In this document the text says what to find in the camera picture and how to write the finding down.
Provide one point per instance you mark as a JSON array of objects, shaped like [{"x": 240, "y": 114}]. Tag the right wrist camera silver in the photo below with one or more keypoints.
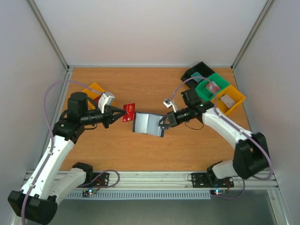
[{"x": 169, "y": 103}]

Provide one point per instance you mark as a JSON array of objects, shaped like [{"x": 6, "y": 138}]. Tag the blue leather card holder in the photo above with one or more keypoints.
[{"x": 148, "y": 123}]

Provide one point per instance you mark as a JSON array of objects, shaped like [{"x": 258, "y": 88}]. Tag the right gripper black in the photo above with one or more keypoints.
[{"x": 170, "y": 118}]

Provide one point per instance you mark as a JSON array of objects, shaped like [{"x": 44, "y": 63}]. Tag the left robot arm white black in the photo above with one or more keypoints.
[{"x": 40, "y": 196}]

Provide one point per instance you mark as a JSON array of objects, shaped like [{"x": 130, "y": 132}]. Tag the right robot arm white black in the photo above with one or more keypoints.
[{"x": 250, "y": 150}]

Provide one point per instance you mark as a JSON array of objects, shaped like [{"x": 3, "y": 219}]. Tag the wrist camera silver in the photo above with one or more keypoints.
[
  {"x": 169, "y": 103},
  {"x": 106, "y": 99}
]

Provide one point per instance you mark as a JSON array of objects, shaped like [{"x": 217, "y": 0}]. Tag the aluminium frame post left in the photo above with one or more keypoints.
[{"x": 32, "y": 4}]

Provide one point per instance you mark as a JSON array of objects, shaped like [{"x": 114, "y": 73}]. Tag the aluminium frame post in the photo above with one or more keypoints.
[
  {"x": 254, "y": 29},
  {"x": 32, "y": 4}
]

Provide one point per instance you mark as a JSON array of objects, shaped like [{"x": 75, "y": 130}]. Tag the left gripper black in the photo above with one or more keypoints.
[{"x": 109, "y": 117}]

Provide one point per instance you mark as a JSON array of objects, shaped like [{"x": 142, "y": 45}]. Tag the yellow bin on left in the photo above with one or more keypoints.
[{"x": 93, "y": 95}]

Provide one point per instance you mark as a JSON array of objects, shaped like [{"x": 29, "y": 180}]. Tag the left controller board green LED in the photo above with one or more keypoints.
[{"x": 89, "y": 192}]

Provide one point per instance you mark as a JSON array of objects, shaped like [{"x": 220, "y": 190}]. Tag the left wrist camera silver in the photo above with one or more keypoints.
[{"x": 106, "y": 99}]

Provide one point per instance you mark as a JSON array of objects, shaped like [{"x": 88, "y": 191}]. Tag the white red card stack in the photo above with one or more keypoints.
[{"x": 212, "y": 87}]

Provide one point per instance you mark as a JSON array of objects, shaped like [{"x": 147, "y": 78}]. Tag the aluminium frame post right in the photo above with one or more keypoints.
[{"x": 254, "y": 29}]

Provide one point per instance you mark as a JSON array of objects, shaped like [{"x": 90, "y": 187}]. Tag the aluminium rail front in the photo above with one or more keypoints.
[{"x": 143, "y": 180}]

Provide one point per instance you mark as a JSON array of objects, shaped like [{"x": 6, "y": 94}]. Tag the green bin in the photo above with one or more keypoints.
[{"x": 206, "y": 91}]

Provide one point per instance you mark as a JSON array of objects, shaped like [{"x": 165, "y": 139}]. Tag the teal card stack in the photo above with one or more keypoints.
[{"x": 197, "y": 76}]

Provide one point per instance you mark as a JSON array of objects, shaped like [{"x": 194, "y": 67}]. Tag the yellow bin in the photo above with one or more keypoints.
[
  {"x": 237, "y": 96},
  {"x": 93, "y": 95}
]

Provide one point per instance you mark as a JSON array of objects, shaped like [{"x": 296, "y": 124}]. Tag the slotted cable duct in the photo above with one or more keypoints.
[{"x": 141, "y": 195}]

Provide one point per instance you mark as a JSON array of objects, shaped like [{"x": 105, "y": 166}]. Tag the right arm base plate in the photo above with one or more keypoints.
[{"x": 200, "y": 180}]

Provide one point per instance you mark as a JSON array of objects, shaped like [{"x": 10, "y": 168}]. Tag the black bin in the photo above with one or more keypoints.
[{"x": 200, "y": 69}]

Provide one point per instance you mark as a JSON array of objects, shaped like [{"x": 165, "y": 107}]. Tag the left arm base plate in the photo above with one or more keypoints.
[{"x": 101, "y": 180}]

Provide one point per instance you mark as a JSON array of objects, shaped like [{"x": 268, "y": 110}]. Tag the yellow bin on right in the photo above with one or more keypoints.
[{"x": 237, "y": 96}]

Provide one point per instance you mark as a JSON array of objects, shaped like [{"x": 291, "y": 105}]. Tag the white grey card stack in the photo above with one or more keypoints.
[{"x": 228, "y": 101}]

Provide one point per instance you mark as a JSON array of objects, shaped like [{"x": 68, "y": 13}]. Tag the controller board green led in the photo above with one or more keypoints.
[
  {"x": 218, "y": 192},
  {"x": 89, "y": 192}
]

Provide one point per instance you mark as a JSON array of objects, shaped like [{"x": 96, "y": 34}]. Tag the right controller board green LED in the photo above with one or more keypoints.
[{"x": 218, "y": 192}]

